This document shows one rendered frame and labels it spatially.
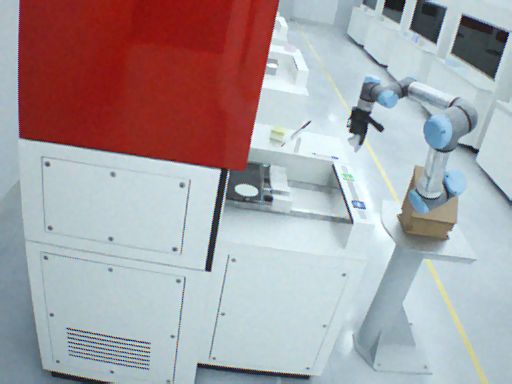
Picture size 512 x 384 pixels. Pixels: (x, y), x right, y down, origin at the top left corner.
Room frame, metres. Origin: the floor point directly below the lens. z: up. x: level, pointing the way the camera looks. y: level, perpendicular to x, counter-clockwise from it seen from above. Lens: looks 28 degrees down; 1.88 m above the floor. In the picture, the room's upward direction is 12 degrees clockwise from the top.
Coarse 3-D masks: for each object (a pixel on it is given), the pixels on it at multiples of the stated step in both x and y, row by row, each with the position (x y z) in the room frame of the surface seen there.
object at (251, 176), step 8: (248, 168) 2.03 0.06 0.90; (256, 168) 2.05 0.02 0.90; (232, 176) 1.92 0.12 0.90; (240, 176) 1.93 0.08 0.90; (248, 176) 1.95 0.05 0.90; (256, 176) 1.97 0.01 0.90; (232, 184) 1.84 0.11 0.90; (240, 184) 1.86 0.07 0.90; (248, 184) 1.87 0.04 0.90; (256, 184) 1.89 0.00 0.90; (232, 192) 1.77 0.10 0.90
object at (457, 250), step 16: (384, 208) 2.08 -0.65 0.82; (400, 208) 2.12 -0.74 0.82; (384, 224) 1.92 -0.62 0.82; (400, 224) 1.95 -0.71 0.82; (400, 240) 1.80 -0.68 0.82; (416, 240) 1.83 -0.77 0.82; (432, 240) 1.86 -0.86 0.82; (448, 240) 1.89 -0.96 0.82; (464, 240) 1.92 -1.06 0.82; (432, 256) 1.75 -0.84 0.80; (448, 256) 1.75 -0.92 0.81; (464, 256) 1.77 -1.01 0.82
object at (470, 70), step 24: (480, 0) 7.05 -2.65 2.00; (456, 24) 7.62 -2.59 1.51; (480, 24) 6.83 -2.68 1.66; (504, 24) 6.18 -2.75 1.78; (456, 48) 7.37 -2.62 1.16; (480, 48) 6.61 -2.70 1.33; (504, 48) 5.99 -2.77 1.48; (432, 72) 7.49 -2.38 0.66; (456, 72) 6.61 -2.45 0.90; (480, 72) 6.39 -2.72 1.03; (504, 72) 5.87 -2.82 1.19; (456, 96) 6.44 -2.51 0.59; (480, 96) 5.93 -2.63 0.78; (504, 96) 5.88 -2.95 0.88; (480, 120) 5.94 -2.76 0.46; (480, 144) 5.87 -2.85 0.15
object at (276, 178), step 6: (270, 174) 2.06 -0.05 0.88; (276, 174) 2.07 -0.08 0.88; (282, 174) 2.09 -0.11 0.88; (270, 180) 2.01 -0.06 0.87; (276, 180) 2.01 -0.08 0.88; (282, 180) 2.02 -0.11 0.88; (270, 186) 1.96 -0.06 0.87; (282, 186) 1.96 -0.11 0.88; (270, 192) 1.92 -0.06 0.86; (276, 204) 1.78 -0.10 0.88; (276, 210) 1.78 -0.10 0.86; (282, 210) 1.78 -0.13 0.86; (288, 210) 1.78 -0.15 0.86
